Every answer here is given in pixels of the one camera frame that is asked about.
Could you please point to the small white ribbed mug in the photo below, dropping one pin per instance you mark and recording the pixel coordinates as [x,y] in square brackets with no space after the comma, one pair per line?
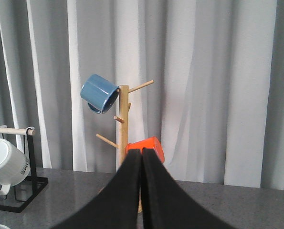
[14,166]

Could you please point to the blue enamel mug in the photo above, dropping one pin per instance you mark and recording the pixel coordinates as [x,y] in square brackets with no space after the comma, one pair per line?
[99,93]

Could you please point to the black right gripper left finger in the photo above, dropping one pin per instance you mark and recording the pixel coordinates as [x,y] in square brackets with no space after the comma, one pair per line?
[116,206]

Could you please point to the orange enamel mug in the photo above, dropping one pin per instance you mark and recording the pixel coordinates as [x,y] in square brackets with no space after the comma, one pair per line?
[149,143]

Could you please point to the black wire mug rack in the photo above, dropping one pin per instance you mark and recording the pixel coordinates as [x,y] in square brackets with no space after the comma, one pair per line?
[21,195]

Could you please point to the grey pleated curtain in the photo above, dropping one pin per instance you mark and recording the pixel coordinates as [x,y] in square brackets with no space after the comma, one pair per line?
[216,104]

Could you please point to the wooden mug tree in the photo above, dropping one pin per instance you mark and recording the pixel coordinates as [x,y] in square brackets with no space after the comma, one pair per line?
[122,118]

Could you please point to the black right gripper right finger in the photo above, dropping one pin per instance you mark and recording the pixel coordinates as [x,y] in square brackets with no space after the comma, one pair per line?
[166,205]

